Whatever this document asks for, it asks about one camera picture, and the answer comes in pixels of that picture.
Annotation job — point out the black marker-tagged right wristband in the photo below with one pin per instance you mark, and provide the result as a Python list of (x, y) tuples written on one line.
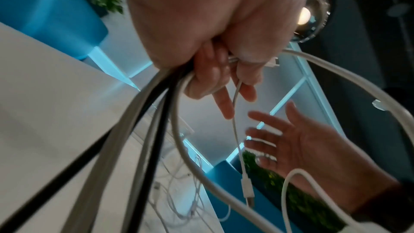
[(391, 206)]

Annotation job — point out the blue leather sofa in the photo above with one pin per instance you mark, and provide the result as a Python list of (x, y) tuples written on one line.
[(42, 9), (226, 180)]

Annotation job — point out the person's right hand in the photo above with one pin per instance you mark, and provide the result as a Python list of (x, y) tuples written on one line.
[(323, 160)]

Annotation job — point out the cyan vertical wall light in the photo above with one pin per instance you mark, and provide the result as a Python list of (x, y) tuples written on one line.
[(288, 93)]

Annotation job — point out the cyan ceiling light strip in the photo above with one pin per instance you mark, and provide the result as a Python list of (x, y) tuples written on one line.
[(312, 76)]

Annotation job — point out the person's left hand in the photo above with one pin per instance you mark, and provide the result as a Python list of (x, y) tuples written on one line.
[(210, 17)]

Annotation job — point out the glass globe pendant lamp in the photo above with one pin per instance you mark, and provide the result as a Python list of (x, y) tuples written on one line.
[(315, 14)]

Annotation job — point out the white table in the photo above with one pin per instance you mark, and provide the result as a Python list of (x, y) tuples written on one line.
[(48, 99)]

